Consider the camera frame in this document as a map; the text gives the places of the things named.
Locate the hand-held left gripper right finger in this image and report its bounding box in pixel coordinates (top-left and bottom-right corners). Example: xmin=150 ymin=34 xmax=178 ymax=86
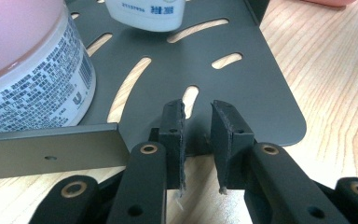
xmin=210 ymin=99 xmax=256 ymax=196

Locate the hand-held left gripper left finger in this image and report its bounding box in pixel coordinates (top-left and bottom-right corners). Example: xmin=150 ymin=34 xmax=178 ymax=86
xmin=158 ymin=98 xmax=187 ymax=198

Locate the dark grey corner shelf rack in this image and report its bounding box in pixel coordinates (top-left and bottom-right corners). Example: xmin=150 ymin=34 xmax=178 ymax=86
xmin=0 ymin=0 xmax=308 ymax=182

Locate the white lotion bottle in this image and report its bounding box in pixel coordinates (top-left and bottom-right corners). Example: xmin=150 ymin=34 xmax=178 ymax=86
xmin=104 ymin=0 xmax=186 ymax=34

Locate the pink lidded cream tub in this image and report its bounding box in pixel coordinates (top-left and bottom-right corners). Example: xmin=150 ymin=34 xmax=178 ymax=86
xmin=0 ymin=0 xmax=97 ymax=135

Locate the pink object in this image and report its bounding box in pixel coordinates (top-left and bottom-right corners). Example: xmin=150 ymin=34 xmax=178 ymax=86
xmin=301 ymin=0 xmax=358 ymax=7

